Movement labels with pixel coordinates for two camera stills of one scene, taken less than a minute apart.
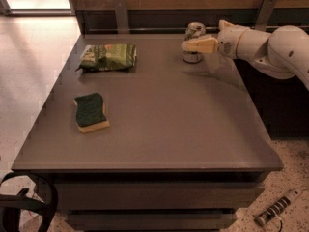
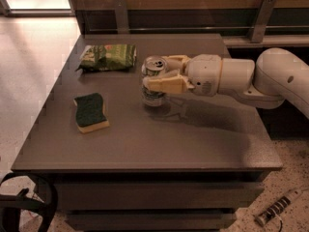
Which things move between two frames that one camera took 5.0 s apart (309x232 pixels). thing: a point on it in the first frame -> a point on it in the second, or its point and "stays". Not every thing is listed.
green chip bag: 108,57 stays
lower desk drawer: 151,219 stays
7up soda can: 193,30 -> 152,66
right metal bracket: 265,13 stays
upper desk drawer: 157,195 stays
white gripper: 228,43 -> 205,72
